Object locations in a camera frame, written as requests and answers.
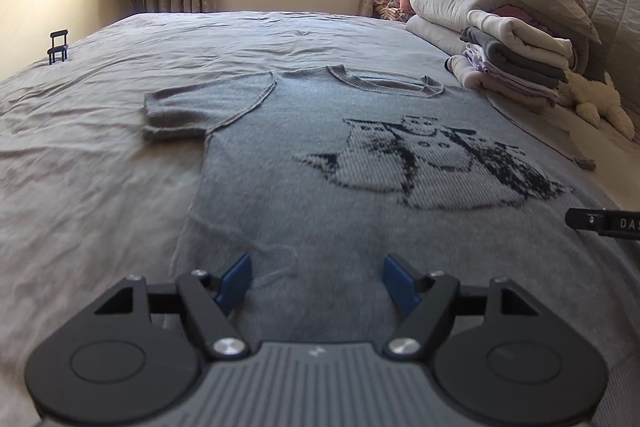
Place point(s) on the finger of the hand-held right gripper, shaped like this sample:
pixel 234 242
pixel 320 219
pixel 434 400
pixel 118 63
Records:
pixel 585 219

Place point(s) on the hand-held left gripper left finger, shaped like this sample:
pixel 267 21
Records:
pixel 235 282

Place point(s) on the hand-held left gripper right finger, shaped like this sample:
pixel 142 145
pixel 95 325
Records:
pixel 400 282

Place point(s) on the grey knit sweater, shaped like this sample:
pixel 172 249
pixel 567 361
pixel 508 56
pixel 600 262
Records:
pixel 300 207

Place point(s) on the stack of folded clothes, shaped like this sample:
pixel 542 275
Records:
pixel 515 62

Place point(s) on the white plush dog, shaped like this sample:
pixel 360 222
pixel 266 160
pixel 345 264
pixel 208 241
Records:
pixel 597 102

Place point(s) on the lilac white folded garment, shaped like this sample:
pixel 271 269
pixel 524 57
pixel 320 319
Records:
pixel 505 79

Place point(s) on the pink folded blanket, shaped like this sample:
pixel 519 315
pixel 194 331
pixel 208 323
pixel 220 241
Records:
pixel 520 13

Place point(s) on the small black rack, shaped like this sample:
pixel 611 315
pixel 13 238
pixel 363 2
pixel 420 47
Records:
pixel 57 52

